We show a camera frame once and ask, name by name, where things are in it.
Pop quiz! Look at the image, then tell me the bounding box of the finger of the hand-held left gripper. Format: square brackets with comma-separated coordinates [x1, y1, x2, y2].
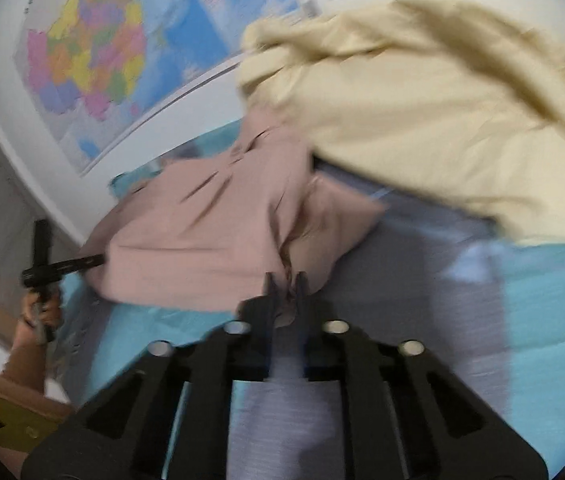
[21, 254, 106, 288]

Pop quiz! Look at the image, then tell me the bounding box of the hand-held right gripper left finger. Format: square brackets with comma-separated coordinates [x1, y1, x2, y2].
[76, 272, 283, 480]

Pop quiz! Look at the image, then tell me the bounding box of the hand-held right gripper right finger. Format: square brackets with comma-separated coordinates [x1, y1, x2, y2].
[293, 271, 494, 480]

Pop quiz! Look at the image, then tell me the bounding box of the pink zip jacket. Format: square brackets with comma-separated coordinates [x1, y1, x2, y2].
[78, 109, 391, 328]

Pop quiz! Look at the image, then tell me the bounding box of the person's left forearm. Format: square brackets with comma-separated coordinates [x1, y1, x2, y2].
[0, 331, 66, 403]

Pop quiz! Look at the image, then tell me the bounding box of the person's left hand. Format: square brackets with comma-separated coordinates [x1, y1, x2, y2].
[18, 290, 63, 347]

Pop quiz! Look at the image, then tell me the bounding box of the grey cloth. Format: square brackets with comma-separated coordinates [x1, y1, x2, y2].
[225, 162, 511, 480]

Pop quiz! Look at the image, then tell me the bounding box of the cream yellow jacket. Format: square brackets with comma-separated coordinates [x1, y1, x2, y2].
[236, 0, 565, 248]

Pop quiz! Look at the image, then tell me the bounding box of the light blue bedsheet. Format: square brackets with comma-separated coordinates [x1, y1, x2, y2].
[55, 117, 565, 480]

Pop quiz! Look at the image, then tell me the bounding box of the colourful wall map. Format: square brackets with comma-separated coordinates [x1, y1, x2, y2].
[14, 0, 324, 177]

